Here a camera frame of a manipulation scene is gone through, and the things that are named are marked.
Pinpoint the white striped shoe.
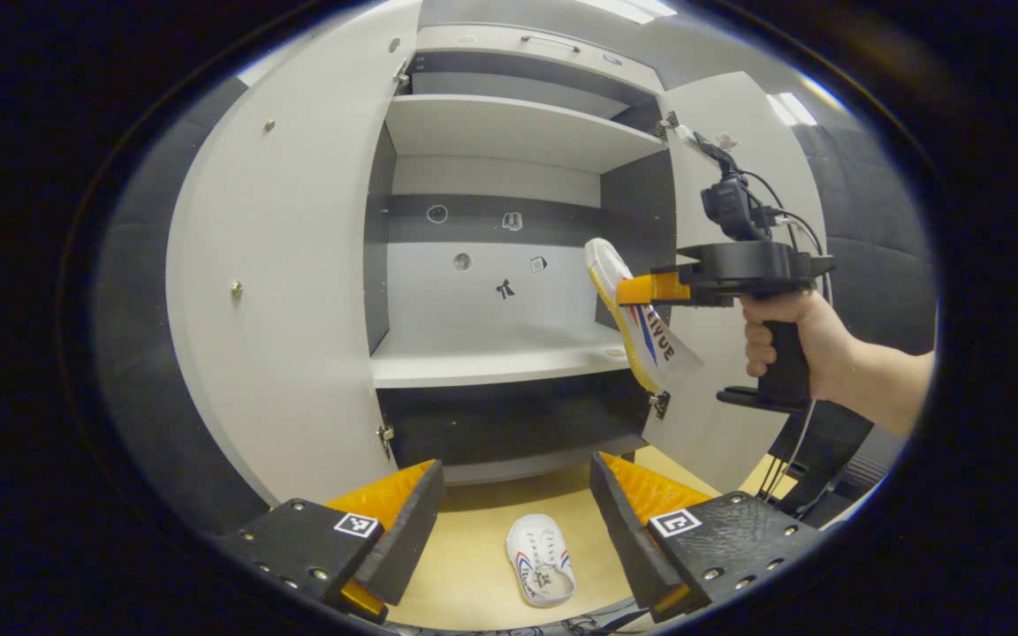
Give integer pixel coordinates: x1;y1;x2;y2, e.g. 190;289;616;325
585;238;704;394
505;514;577;608

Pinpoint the white shoe cabinet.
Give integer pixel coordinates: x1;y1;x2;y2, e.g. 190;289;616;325
164;0;828;509

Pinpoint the black backdrop cloth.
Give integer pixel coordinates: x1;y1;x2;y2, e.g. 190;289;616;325
94;75;934;535

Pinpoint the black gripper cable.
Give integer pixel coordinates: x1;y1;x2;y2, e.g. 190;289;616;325
761;168;832;504

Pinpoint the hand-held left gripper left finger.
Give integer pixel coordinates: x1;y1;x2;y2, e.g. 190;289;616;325
217;459;446;626

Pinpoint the white cabinet door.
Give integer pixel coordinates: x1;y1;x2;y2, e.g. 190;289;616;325
164;0;422;506
642;71;828;469

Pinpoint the ceiling light panel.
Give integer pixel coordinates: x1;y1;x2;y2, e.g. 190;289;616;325
765;91;817;127
575;0;678;26

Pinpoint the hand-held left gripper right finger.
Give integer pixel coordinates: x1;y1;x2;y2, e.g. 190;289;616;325
589;452;819;624

